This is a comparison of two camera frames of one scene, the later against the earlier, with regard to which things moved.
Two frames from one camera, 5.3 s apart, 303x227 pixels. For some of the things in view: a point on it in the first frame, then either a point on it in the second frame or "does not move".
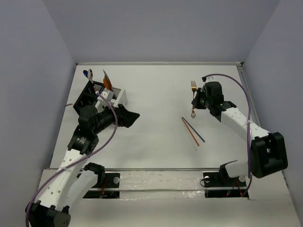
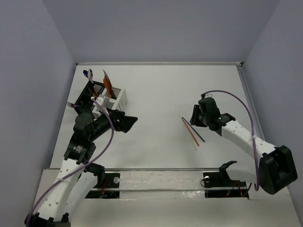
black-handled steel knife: x=108 y=77 does not move
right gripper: x=200 y=91 → x=193 y=118
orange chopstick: x=197 y=143 does not move
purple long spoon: x=85 y=73 does not move
